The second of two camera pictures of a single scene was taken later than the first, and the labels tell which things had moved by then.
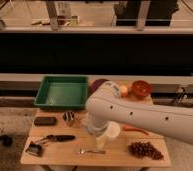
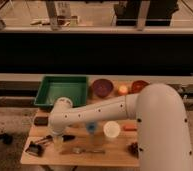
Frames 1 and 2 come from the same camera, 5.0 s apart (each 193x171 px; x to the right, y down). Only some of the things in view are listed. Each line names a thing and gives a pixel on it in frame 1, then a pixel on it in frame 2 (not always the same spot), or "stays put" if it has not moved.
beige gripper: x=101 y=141 -> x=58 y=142
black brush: x=34 y=149 stays put
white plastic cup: x=112 y=129 stays put
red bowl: x=141 y=88 stays put
